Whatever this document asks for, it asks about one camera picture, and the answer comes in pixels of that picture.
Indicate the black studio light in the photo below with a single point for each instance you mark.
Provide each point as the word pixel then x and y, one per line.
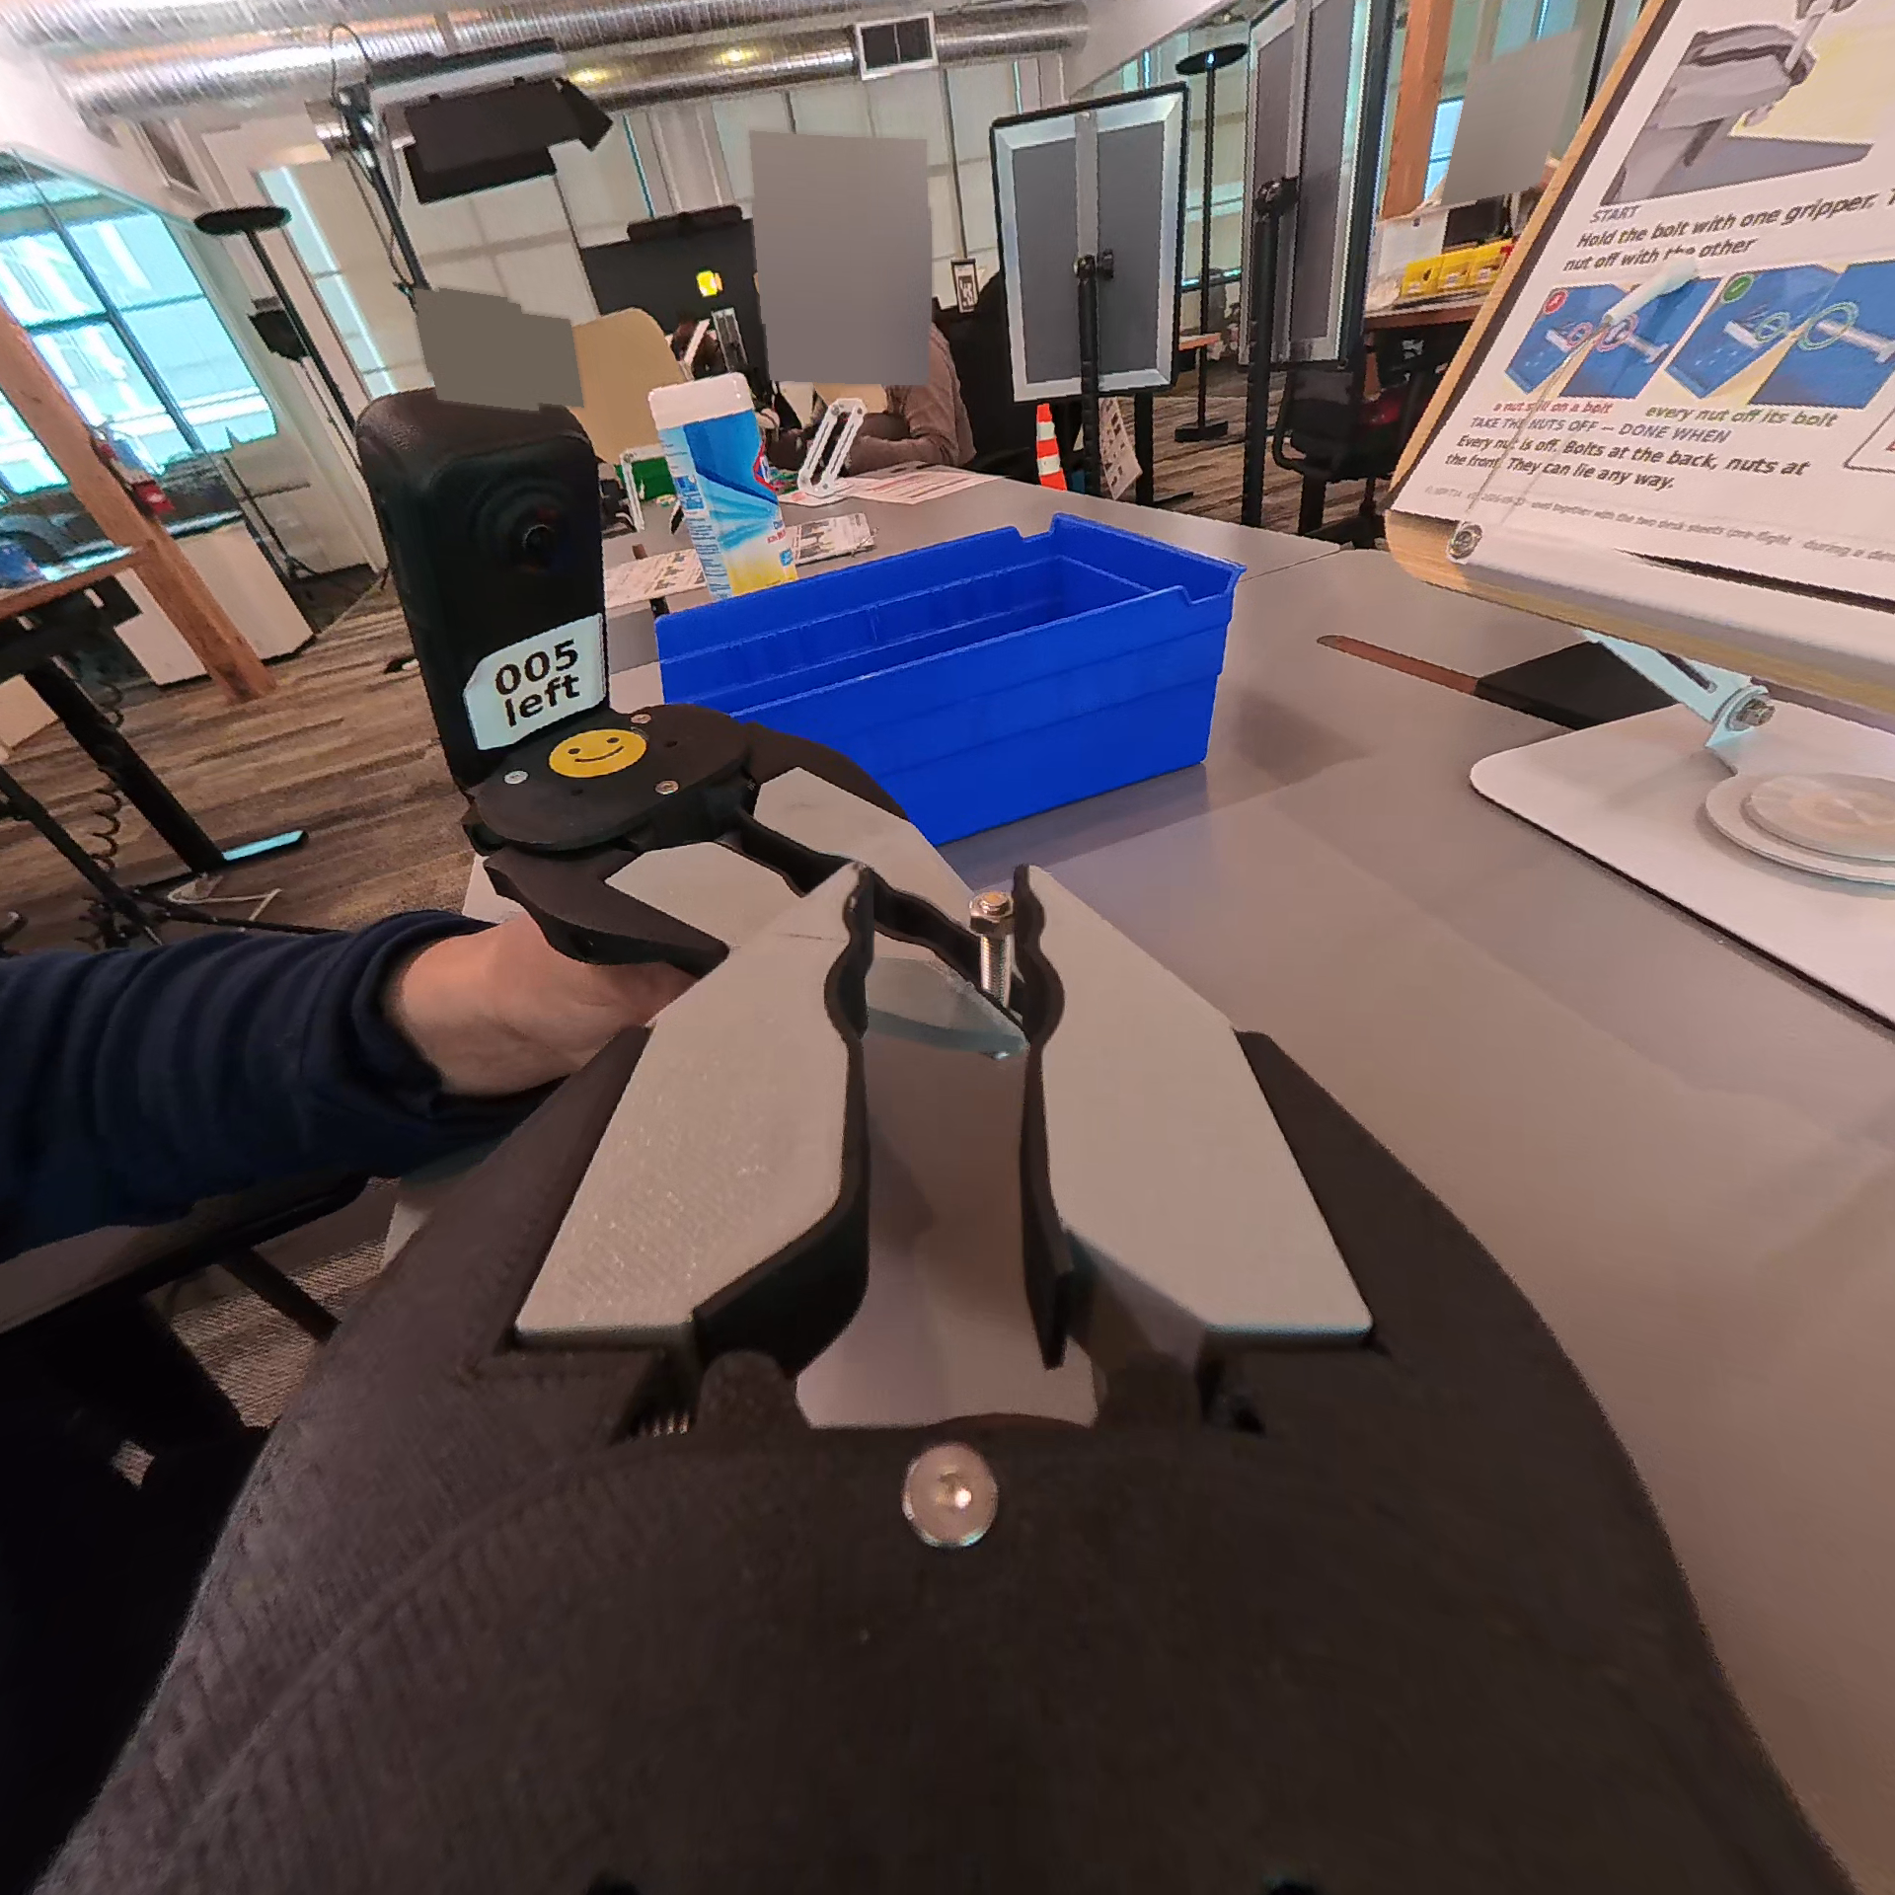
pixel 489 133

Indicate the black office chair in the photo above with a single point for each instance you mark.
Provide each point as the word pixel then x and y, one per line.
pixel 1333 428

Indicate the white paper sheets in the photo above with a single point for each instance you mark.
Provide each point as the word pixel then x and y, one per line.
pixel 919 483

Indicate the black floor lamp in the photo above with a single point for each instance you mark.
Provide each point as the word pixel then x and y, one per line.
pixel 242 220
pixel 1212 56

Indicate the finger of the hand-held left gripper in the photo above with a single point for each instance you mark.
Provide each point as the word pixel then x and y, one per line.
pixel 695 896
pixel 823 821

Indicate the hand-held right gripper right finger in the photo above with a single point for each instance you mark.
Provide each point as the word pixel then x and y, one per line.
pixel 1170 1169

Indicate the silver air duct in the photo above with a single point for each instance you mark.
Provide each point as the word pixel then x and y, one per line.
pixel 592 65

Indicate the ceiling air vent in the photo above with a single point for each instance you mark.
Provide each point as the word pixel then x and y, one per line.
pixel 896 42

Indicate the white board stand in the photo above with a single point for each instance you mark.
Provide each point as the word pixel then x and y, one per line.
pixel 1600 828

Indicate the printed instruction sheet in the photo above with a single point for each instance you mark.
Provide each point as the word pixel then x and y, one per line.
pixel 1701 428

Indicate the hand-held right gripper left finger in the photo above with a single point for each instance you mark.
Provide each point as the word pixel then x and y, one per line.
pixel 711 1169

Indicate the blue plastic bin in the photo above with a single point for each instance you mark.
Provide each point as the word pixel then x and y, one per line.
pixel 949 696

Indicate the white frame bracket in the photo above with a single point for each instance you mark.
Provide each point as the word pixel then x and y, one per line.
pixel 833 440

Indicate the steel hex bolt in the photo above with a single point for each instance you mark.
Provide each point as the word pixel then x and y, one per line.
pixel 995 971

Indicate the black monitor screen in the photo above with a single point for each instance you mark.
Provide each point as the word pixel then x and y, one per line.
pixel 667 280

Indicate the person's left hand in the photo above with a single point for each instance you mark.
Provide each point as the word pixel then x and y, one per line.
pixel 504 1013

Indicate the black-legged desk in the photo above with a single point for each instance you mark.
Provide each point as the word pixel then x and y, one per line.
pixel 67 585

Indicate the white cabinet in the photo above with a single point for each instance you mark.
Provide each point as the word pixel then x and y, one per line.
pixel 222 591

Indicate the large window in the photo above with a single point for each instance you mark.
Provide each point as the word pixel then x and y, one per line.
pixel 135 340

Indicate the wooden post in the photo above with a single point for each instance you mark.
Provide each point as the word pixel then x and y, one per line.
pixel 135 517

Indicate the printed leaflet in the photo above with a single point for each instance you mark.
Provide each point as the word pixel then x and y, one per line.
pixel 828 534
pixel 643 578

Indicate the yellow parts bins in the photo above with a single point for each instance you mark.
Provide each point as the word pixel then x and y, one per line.
pixel 1459 270

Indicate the disinfecting wipes canister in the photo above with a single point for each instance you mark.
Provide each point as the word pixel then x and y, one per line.
pixel 718 487

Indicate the orange traffic cone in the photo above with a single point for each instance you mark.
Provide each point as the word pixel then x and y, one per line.
pixel 1053 451

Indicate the tan chair back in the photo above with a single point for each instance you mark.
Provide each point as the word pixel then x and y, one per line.
pixel 630 371

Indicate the framed grey panel on stand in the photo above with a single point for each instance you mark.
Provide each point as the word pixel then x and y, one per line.
pixel 1089 251
pixel 1326 179

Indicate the instruction sheet on stand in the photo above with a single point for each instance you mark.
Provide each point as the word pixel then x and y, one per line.
pixel 1496 319

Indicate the person's left forearm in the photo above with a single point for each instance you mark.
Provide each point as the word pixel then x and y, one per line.
pixel 180 1066

